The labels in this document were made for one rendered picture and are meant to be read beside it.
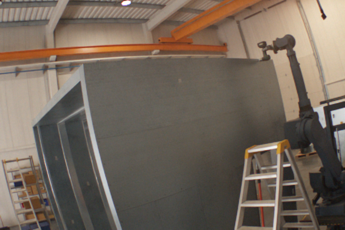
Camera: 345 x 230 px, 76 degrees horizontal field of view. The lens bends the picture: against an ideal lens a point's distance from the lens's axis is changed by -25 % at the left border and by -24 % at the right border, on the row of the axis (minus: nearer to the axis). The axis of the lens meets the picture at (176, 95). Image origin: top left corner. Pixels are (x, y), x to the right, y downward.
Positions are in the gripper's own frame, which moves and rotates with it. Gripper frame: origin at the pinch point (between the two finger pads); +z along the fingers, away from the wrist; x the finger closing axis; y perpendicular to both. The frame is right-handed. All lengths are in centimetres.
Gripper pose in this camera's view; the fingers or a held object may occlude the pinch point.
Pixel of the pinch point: (264, 50)
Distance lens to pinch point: 337.9
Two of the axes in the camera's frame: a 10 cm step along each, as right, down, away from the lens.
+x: -7.7, 0.9, -6.4
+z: -6.1, 2.1, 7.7
